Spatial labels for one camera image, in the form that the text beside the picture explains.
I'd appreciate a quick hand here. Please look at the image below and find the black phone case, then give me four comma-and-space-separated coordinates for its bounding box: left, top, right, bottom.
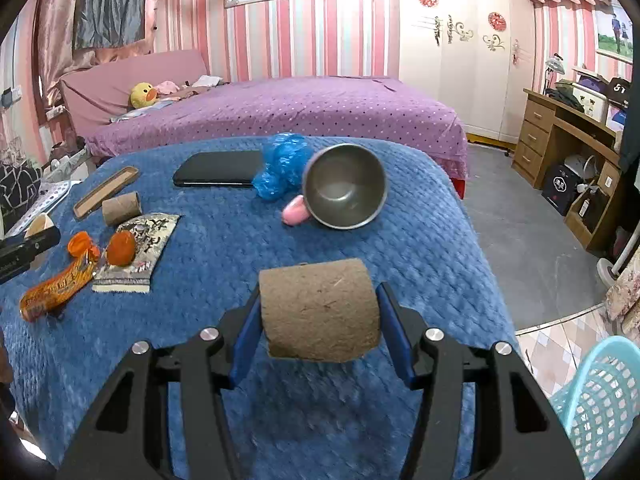
172, 151, 264, 186

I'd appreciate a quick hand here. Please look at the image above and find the grey hanging cloth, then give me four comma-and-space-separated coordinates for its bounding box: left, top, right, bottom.
73, 0, 145, 50

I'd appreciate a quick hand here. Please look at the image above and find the small cardboard tube roll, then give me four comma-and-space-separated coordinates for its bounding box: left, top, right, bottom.
101, 192, 142, 226

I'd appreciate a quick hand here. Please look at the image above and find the large cardboard tube roll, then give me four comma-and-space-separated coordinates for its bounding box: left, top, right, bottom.
258, 258, 381, 363

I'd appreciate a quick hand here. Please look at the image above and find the cyan plastic basket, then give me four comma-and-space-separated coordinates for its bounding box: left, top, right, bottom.
549, 336, 639, 479

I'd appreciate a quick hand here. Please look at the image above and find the blue plastic bag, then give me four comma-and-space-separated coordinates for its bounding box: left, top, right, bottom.
252, 132, 314, 202

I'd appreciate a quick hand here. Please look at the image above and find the yellow duck plush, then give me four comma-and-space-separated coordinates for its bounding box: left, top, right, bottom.
129, 82, 157, 110

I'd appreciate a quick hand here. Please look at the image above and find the desk lamp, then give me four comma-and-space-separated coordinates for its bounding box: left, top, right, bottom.
542, 52, 565, 93

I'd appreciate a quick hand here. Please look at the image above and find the white wardrobe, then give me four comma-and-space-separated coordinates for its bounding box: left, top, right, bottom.
399, 0, 535, 144

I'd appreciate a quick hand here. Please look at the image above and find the orange peel piece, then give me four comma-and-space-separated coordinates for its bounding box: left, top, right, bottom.
106, 230, 136, 266

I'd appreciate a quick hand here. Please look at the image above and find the black box under desk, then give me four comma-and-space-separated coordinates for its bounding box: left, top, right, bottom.
542, 164, 584, 217

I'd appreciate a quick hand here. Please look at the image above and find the pink steel-lined mug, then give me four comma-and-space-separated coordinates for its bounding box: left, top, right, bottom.
281, 143, 387, 231

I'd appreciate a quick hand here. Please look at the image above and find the white perforated rack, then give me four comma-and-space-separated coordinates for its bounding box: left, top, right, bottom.
6, 180, 78, 237

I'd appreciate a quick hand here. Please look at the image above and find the beige printed snack packet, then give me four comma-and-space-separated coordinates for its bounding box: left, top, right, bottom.
92, 212, 180, 294

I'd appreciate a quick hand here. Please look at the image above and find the blue quilted blanket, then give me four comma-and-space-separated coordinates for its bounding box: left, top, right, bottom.
0, 135, 519, 480

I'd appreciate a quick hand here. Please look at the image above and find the wooden desk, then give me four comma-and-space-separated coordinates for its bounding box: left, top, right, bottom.
512, 90, 624, 255

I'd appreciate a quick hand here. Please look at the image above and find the orange snack wrapper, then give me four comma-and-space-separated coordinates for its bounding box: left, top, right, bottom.
18, 231, 101, 322

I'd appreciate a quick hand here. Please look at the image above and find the purple dotted bed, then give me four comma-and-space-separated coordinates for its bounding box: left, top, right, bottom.
82, 76, 468, 180

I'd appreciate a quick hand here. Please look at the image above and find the pink sofa headboard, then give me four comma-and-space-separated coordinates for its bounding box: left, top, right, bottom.
58, 50, 208, 138

